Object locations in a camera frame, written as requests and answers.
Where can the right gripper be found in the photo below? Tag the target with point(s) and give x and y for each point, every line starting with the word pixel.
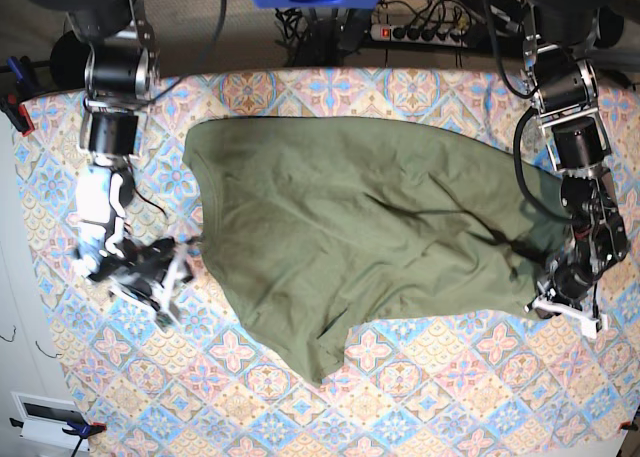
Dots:
pixel 156 278

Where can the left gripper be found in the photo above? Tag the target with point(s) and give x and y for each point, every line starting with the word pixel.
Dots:
pixel 560 290

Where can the olive green t-shirt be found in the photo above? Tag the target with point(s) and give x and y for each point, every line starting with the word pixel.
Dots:
pixel 313 226

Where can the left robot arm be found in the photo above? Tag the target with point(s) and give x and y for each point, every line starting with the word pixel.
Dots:
pixel 562 89

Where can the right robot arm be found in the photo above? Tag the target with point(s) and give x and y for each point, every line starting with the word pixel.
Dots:
pixel 120 74

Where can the patterned tablecloth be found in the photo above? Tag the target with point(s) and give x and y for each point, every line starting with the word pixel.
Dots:
pixel 484 384

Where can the red clamp lower right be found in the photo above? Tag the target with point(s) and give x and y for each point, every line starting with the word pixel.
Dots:
pixel 629 426

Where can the blue red clamp lower left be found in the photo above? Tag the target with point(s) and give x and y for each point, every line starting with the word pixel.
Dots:
pixel 82 431

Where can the blue red clamp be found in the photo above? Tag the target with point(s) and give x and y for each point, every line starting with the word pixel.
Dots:
pixel 12 103
pixel 82 431

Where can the white floor outlet box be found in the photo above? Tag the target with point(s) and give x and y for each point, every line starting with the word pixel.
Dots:
pixel 43 408

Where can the blue red clamp upper left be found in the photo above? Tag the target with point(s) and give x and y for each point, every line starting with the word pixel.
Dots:
pixel 12 103

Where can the black round stool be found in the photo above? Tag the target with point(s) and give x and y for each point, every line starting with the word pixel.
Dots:
pixel 67 62

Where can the white power strip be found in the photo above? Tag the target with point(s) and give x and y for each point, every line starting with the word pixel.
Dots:
pixel 415 34

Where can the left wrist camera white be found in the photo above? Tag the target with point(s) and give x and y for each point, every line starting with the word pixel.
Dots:
pixel 592 326

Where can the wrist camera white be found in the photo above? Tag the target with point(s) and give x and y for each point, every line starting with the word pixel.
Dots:
pixel 592 326
pixel 167 319

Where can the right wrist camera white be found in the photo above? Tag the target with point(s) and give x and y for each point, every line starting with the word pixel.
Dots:
pixel 167 319

